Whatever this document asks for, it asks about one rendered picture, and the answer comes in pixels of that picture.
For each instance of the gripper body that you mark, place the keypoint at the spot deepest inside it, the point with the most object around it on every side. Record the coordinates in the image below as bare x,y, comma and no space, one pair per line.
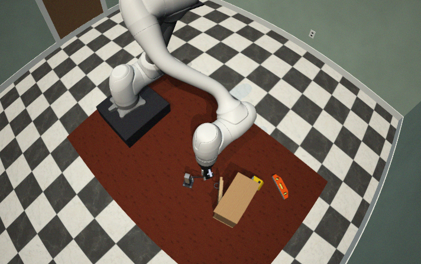
206,167

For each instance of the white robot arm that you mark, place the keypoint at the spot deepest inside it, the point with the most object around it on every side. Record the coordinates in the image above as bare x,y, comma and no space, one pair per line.
151,23

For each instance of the orange flat bar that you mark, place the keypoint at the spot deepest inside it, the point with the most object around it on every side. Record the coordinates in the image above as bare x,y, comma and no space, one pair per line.
281,186

